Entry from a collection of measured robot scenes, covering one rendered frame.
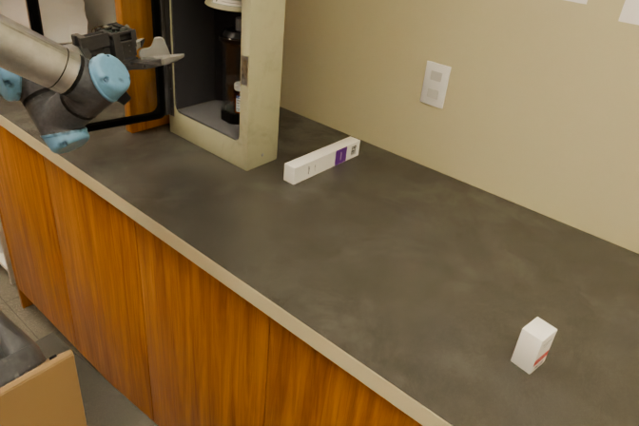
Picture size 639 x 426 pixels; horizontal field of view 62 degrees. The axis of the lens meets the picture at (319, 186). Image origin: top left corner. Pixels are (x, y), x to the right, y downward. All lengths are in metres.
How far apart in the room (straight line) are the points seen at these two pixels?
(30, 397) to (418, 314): 0.62
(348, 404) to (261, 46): 0.79
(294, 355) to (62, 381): 0.50
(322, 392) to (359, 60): 0.94
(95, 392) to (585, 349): 0.79
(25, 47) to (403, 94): 0.96
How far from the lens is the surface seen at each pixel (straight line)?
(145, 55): 1.21
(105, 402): 0.85
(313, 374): 1.05
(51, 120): 1.08
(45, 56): 0.96
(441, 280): 1.08
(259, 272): 1.03
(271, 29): 1.29
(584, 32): 1.32
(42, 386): 0.67
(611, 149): 1.35
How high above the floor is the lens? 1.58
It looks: 29 degrees down
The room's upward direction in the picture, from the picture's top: 6 degrees clockwise
